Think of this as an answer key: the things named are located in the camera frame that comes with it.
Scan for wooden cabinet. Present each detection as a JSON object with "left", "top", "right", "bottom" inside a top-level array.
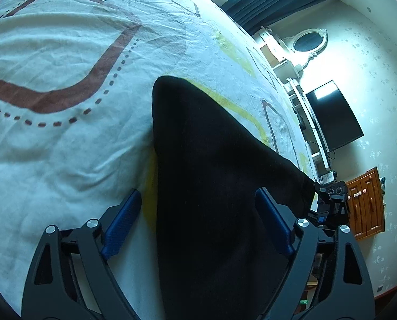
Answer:
[{"left": 345, "top": 167, "right": 386, "bottom": 241}]

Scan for black television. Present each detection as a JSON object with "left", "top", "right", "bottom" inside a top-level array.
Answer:
[{"left": 305, "top": 80, "right": 364, "bottom": 152}]

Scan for white television stand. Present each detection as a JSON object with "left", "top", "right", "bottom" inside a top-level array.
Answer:
[{"left": 285, "top": 78, "right": 332, "bottom": 174}]

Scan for dark blue curtain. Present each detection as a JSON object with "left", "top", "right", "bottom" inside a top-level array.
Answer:
[{"left": 220, "top": 0, "right": 339, "bottom": 35}]

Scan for black pants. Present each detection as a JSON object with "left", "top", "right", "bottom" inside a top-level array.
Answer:
[{"left": 151, "top": 75, "right": 319, "bottom": 320}]

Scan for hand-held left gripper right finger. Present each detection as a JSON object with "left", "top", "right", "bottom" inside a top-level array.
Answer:
[{"left": 254, "top": 187, "right": 375, "bottom": 320}]

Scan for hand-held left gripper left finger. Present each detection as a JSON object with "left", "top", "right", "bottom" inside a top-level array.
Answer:
[{"left": 21, "top": 188, "right": 142, "bottom": 320}]

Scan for white patterned bed sheet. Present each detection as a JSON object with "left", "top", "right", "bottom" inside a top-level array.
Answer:
[{"left": 0, "top": 0, "right": 322, "bottom": 320}]

